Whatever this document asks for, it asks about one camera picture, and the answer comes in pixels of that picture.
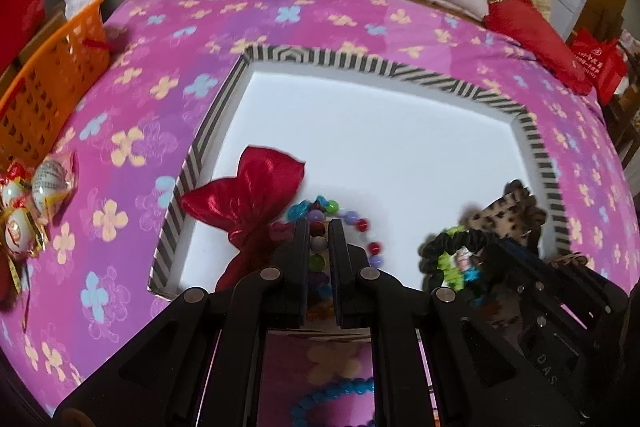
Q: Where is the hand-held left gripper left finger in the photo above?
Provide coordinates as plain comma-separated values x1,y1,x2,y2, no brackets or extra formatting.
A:
52,218,311,427

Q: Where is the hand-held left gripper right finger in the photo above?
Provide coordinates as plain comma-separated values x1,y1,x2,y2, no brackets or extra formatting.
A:
327,218,583,427

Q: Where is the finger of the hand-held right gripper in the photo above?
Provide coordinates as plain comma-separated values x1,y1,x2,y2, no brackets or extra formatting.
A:
482,239,556,293

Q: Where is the colourful bead bracelet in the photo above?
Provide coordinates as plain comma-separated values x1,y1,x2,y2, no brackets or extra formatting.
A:
287,194,387,308

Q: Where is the leopard print scrunchie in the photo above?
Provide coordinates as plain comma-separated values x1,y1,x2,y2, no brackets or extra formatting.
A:
460,179,548,253

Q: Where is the green hair tie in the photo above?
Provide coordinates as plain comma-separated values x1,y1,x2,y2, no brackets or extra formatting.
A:
437,227,466,290

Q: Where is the red satin bow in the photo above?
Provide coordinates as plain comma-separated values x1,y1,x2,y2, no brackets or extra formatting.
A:
179,146,307,293

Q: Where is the black scrunchie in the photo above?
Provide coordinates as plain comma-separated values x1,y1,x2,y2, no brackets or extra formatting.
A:
417,227,496,293

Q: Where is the striped white box lid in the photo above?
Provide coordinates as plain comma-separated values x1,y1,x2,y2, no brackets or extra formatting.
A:
147,44,576,303

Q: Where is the pile of colourful jewelry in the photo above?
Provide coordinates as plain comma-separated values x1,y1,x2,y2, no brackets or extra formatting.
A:
292,377,376,427

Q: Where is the red shopping bag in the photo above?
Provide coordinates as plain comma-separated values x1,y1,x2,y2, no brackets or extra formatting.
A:
570,27,628,105

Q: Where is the red cushion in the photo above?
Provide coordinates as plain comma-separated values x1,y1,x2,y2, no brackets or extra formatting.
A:
482,0,593,95

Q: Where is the packaged egg with grey print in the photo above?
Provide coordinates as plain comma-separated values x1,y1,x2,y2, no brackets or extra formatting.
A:
30,152,81,228

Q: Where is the large packaged egg red wrapper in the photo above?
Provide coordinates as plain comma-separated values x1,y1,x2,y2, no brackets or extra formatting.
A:
0,207,51,263

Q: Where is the yellow measuring tape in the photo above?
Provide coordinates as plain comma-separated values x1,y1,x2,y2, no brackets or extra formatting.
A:
7,252,31,295

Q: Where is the small packaged egg red wrapper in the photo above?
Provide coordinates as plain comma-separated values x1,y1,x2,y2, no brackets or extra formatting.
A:
0,162,33,212

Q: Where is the orange plastic basket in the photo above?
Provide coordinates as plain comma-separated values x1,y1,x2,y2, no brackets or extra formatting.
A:
0,0,113,168

